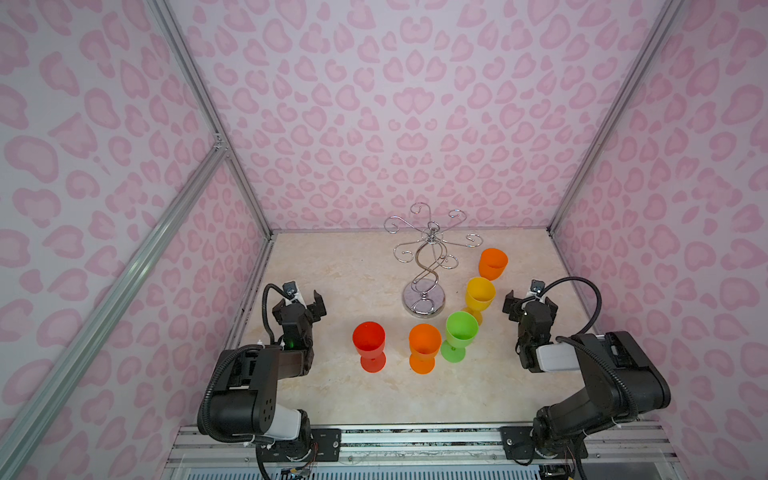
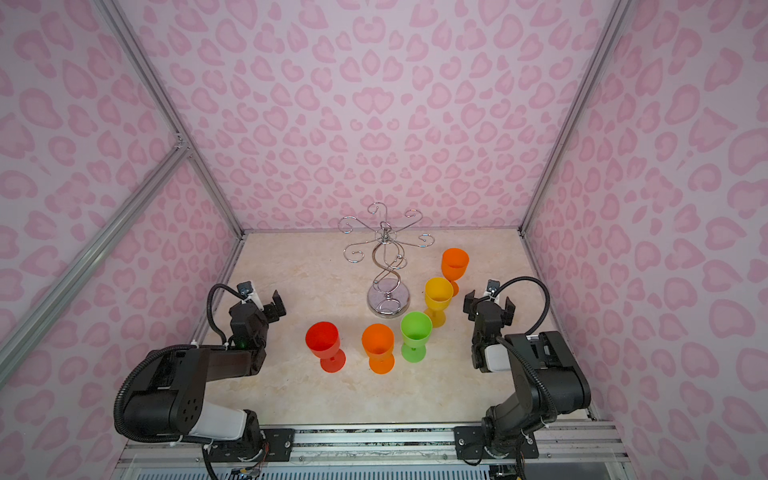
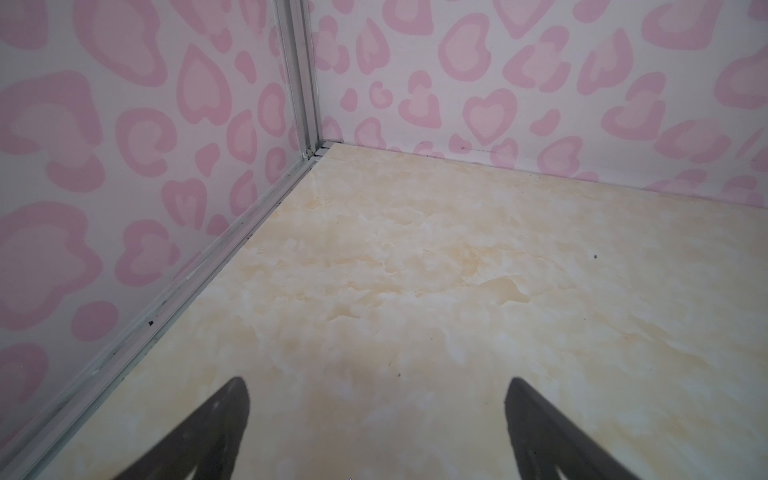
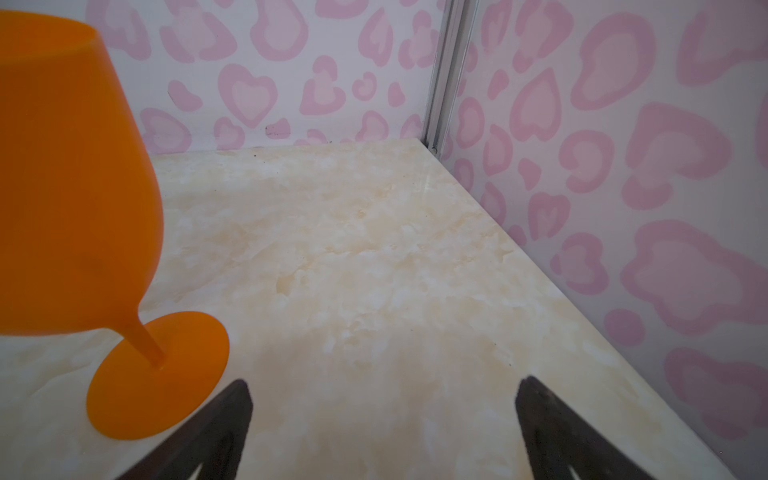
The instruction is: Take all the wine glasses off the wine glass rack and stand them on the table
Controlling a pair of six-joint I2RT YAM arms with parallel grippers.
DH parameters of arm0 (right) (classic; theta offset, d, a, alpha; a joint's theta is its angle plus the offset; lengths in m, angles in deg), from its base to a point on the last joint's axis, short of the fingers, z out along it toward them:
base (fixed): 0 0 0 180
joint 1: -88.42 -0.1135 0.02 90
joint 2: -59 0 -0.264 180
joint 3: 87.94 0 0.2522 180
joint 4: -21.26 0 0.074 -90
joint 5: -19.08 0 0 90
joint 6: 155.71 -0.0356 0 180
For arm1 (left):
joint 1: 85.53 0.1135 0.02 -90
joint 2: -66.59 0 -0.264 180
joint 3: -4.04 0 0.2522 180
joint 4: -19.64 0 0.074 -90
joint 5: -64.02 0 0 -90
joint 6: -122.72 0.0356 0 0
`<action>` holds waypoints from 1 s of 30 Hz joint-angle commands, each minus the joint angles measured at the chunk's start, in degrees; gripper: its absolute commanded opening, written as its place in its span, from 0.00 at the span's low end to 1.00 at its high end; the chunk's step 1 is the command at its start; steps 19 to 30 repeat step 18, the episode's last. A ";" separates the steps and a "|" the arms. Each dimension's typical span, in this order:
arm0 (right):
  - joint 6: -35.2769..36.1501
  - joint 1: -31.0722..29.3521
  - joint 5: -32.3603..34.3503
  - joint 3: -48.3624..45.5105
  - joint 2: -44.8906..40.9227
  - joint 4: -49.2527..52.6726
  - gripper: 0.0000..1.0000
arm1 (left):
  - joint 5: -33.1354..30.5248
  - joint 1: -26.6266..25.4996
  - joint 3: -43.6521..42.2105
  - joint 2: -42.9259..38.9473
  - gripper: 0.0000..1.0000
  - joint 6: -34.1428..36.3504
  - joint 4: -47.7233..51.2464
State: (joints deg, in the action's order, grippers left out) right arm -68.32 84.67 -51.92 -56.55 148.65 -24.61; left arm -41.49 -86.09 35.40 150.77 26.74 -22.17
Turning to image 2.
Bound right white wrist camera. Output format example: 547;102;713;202
484;279;501;301

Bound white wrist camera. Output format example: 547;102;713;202
484;279;501;301
237;281;263;310

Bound aluminium frame corner profile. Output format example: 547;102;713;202
1;1;242;386

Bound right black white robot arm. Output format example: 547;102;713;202
454;276;592;467

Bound orange plastic wine glass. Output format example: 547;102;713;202
361;324;395;375

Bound yellow plastic wine glass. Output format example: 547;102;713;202
424;277;454;328

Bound red plastic wine glass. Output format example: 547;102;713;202
305;321;346;373

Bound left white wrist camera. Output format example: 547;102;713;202
237;281;263;310

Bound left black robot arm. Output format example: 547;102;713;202
113;282;286;462

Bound chrome wine glass rack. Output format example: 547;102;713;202
337;201;435;318

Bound dark orange wine glass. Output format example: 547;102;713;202
441;248;470;296

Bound green plastic wine glass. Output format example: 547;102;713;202
400;312;433;363

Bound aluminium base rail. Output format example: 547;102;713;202
111;420;636;479

